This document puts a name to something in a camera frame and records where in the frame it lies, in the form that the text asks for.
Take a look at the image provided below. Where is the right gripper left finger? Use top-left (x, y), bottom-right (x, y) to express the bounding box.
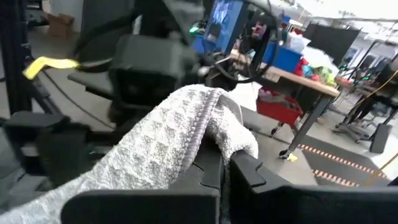
top-left (60, 136), bottom-right (225, 224)

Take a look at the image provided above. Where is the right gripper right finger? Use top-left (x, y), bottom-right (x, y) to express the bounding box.
top-left (229, 149), bottom-right (398, 224)

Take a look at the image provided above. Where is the white waffle towel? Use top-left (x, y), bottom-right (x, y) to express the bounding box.
top-left (0, 83), bottom-right (259, 224)

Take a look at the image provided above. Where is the black floor box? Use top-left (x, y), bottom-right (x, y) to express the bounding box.
top-left (369, 123), bottom-right (393, 154)

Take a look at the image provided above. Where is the red storage bin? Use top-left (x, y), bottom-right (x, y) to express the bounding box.
top-left (256, 88), bottom-right (304, 127)

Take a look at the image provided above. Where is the wooden top work table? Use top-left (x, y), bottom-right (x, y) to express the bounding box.
top-left (229, 49), bottom-right (341, 160)

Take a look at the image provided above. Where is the colourful cloth pile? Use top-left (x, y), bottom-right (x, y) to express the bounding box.
top-left (294, 57), bottom-right (338, 88)

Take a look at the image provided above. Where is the blue storage bin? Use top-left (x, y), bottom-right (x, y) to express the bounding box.
top-left (262, 40), bottom-right (303, 74)

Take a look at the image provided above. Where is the black standing panel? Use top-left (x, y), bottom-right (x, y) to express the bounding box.
top-left (303, 23), bottom-right (362, 68)

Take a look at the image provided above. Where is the yellow tape tag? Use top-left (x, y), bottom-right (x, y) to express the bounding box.
top-left (23, 55), bottom-right (81, 80)

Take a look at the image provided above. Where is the cardboard box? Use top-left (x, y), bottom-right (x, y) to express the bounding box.
top-left (42, 12), bottom-right (75, 40)

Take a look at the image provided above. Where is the computer monitor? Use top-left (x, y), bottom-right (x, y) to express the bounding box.
top-left (192, 0), bottom-right (253, 56)

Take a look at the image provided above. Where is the yellow cord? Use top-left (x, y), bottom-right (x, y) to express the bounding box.
top-left (357, 70), bottom-right (398, 187)

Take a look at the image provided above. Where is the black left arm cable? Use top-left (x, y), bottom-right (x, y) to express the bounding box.
top-left (214, 0), bottom-right (282, 84)

